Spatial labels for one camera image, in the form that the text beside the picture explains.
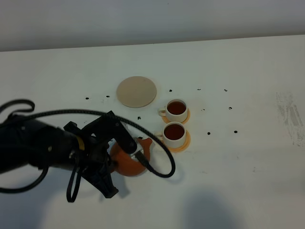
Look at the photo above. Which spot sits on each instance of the near orange cup coaster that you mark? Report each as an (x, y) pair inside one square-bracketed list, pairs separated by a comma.
[(187, 143)]

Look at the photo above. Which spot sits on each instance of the beige round teapot coaster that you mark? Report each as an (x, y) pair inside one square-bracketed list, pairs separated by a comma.
[(136, 91)]

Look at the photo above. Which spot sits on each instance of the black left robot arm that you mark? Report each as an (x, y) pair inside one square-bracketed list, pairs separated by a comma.
[(82, 151)]

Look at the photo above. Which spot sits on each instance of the near white teacup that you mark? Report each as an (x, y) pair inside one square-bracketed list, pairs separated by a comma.
[(173, 135)]

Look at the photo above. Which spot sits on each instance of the brown clay teapot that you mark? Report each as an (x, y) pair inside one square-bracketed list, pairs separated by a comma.
[(131, 162)]

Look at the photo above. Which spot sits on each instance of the orange cup coaster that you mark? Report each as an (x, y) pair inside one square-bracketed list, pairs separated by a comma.
[(169, 117), (187, 143)]

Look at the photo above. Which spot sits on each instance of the white teacup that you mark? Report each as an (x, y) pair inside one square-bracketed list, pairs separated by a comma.
[(176, 106), (173, 135)]

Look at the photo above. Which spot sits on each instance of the far white teacup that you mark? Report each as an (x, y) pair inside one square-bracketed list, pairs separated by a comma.
[(176, 106)]

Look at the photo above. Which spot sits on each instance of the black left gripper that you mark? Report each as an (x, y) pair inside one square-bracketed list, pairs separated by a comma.
[(105, 135)]

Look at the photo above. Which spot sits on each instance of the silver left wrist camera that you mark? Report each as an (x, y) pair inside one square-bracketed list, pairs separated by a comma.
[(137, 155)]

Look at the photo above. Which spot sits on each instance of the far orange cup coaster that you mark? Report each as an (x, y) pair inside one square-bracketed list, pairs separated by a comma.
[(169, 117)]

